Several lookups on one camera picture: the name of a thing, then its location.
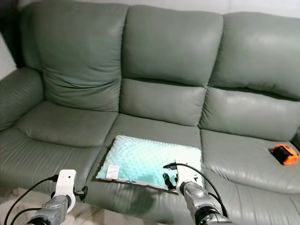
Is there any white folded bedding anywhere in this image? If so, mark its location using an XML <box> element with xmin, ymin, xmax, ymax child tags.
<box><xmin>0</xmin><ymin>35</ymin><xmax>17</xmax><ymax>80</ymax></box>

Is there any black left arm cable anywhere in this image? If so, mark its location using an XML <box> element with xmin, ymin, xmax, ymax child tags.
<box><xmin>4</xmin><ymin>176</ymin><xmax>59</xmax><ymax>225</ymax></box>

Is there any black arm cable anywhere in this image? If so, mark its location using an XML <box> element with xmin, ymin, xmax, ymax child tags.
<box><xmin>163</xmin><ymin>162</ymin><xmax>229</xmax><ymax>218</ymax></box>
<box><xmin>4</xmin><ymin>176</ymin><xmax>59</xmax><ymax>225</ymax></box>

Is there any light blue dotted pillow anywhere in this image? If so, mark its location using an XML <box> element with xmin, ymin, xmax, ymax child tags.
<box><xmin>96</xmin><ymin>135</ymin><xmax>203</xmax><ymax>190</ymax></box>

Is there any grey-green leather sofa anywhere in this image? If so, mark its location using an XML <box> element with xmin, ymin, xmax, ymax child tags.
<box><xmin>0</xmin><ymin>0</ymin><xmax>300</xmax><ymax>225</ymax></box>

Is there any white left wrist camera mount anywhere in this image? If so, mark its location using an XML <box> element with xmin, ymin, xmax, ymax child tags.
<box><xmin>54</xmin><ymin>170</ymin><xmax>77</xmax><ymax>212</ymax></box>

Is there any orange black tape measure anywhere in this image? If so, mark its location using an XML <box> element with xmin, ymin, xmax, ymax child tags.
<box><xmin>270</xmin><ymin>144</ymin><xmax>300</xmax><ymax>165</ymax></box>

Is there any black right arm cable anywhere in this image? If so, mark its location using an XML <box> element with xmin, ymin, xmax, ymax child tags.
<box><xmin>163</xmin><ymin>162</ymin><xmax>229</xmax><ymax>218</ymax></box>

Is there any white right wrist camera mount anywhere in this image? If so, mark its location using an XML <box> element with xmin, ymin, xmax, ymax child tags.
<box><xmin>174</xmin><ymin>162</ymin><xmax>198</xmax><ymax>187</ymax></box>

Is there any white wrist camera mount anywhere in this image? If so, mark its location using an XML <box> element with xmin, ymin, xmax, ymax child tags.
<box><xmin>174</xmin><ymin>162</ymin><xmax>198</xmax><ymax>187</ymax></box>
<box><xmin>54</xmin><ymin>170</ymin><xmax>77</xmax><ymax>212</ymax></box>

